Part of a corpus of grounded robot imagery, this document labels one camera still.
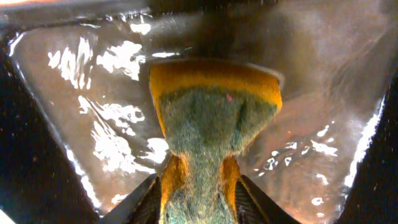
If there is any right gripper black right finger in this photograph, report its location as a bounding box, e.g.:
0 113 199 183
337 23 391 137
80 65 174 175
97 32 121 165
234 175 300 224

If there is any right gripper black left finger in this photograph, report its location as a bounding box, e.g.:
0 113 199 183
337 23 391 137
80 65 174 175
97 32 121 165
99 174 162 224

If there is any green yellow sponge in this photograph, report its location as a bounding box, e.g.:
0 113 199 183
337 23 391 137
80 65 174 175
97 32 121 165
149 60 282 223

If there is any black water tray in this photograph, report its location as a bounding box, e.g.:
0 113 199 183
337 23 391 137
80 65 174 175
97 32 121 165
1 1 397 223

